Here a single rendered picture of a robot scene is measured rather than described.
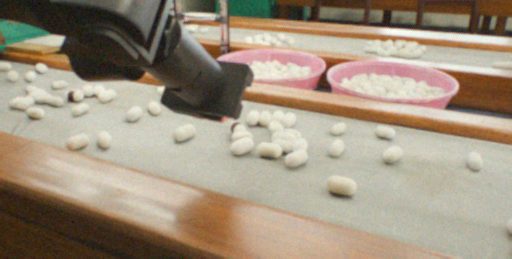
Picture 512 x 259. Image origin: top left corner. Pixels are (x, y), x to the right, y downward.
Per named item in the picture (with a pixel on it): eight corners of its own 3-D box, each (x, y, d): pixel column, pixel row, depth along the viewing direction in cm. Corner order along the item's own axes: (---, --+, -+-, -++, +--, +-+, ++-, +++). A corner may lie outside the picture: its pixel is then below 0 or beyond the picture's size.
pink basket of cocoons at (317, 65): (328, 122, 84) (331, 80, 80) (206, 119, 85) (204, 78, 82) (318, 83, 108) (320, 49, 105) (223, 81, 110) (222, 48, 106)
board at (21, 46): (42, 55, 102) (41, 50, 101) (6, 49, 107) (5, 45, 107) (128, 32, 129) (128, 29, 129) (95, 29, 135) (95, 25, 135)
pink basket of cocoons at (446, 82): (449, 156, 70) (460, 108, 66) (309, 130, 80) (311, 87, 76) (449, 106, 92) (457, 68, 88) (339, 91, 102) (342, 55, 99)
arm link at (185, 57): (168, 60, 33) (181, 3, 35) (104, 63, 35) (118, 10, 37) (204, 91, 39) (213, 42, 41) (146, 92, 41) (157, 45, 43)
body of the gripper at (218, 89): (183, 62, 49) (150, 31, 43) (255, 71, 45) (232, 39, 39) (166, 109, 48) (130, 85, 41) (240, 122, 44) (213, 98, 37)
